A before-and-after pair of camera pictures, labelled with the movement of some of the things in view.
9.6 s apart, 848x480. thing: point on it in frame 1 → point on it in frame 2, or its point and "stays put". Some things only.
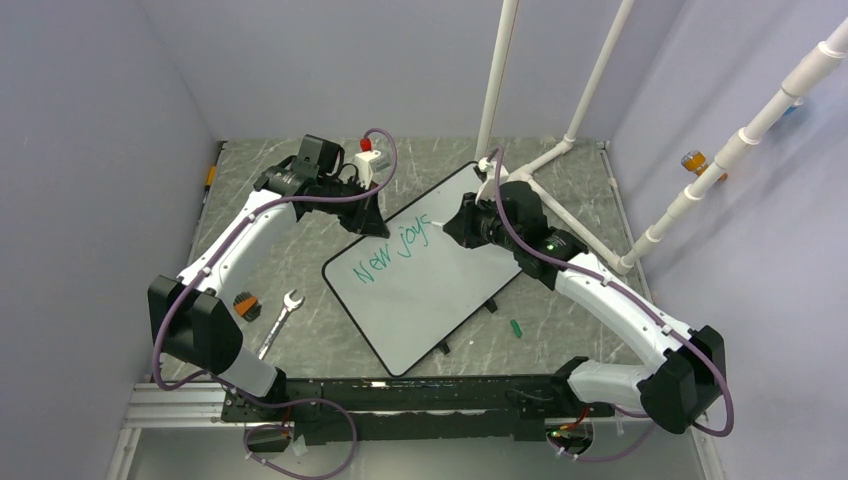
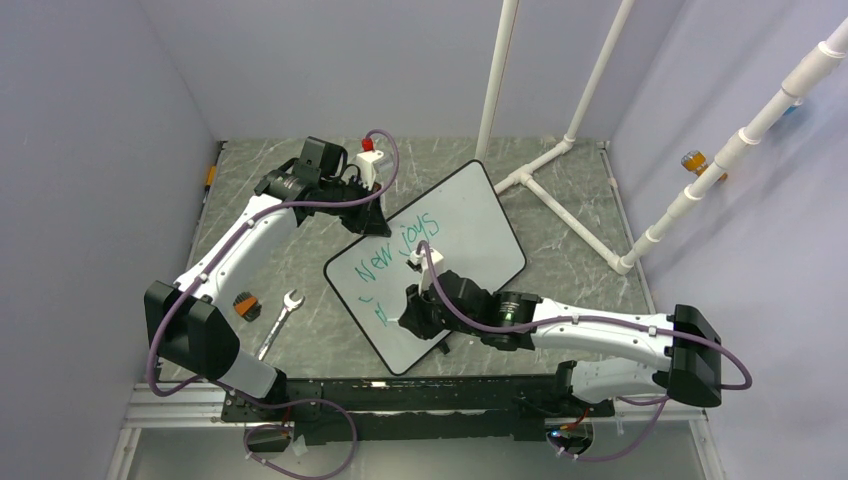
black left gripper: [368, 218] stays put
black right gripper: [462, 226] → [415, 316]
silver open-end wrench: [289, 305] stays put
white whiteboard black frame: [407, 292] stays put
